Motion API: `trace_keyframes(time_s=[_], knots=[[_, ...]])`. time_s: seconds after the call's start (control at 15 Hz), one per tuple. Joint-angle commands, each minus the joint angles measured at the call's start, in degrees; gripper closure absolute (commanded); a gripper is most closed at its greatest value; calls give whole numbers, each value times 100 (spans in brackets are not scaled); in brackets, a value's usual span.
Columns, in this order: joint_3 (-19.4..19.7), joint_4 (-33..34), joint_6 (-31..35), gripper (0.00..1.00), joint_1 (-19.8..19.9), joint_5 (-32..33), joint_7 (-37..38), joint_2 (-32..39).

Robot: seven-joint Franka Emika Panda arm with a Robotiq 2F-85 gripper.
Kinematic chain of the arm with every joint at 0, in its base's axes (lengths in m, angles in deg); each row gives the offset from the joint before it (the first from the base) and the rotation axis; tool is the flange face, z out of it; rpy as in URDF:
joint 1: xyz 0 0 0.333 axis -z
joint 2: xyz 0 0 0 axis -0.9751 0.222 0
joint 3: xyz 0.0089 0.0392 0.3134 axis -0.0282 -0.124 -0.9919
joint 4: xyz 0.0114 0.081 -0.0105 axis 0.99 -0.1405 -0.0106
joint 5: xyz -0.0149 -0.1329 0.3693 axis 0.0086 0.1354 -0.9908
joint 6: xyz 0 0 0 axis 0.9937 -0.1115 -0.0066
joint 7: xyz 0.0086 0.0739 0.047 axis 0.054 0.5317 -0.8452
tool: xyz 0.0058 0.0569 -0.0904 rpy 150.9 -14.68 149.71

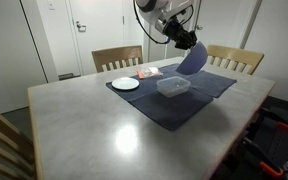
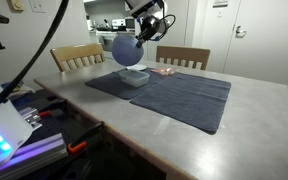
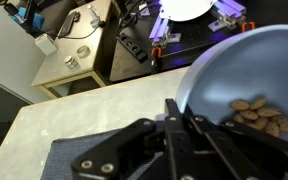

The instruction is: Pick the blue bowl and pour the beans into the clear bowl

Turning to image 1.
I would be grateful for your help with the wooden chair far left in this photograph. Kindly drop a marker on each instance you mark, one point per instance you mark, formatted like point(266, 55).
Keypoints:
point(118, 57)

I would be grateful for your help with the blue bowl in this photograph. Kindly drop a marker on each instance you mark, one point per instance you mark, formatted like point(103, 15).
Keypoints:
point(194, 61)

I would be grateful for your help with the clear plastic container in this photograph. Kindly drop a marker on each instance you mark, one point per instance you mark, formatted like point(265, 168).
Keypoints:
point(173, 86)

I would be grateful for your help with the wooden chair near left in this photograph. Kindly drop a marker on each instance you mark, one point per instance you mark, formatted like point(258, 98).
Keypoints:
point(17, 161)

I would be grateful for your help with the white door with handle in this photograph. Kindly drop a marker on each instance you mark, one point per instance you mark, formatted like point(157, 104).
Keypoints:
point(98, 24)

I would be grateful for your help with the white round plate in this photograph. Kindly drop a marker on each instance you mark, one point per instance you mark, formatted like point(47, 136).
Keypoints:
point(125, 83)

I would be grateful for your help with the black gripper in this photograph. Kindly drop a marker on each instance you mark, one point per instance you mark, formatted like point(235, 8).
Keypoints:
point(183, 39)

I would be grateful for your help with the light wooden chair right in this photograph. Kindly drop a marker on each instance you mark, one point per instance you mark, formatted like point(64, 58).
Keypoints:
point(240, 60)

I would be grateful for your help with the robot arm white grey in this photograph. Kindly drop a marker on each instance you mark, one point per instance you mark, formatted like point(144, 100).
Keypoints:
point(163, 17)

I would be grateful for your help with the orange handled clamp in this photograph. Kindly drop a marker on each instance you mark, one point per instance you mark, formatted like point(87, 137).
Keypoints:
point(265, 163)

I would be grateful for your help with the dark blue placemat centre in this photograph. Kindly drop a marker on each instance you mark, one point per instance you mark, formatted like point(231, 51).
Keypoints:
point(168, 112)

